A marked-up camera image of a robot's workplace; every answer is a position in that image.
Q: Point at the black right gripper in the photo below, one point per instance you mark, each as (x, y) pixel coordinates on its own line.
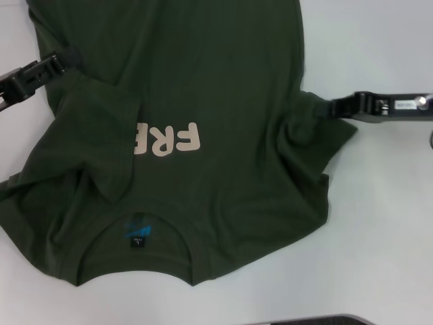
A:
(402, 116)

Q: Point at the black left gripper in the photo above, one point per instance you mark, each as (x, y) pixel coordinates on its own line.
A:
(15, 88)

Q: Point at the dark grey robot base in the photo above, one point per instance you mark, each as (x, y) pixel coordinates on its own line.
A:
(321, 320)

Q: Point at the dark green printed t-shirt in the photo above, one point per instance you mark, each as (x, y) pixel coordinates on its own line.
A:
(203, 67)

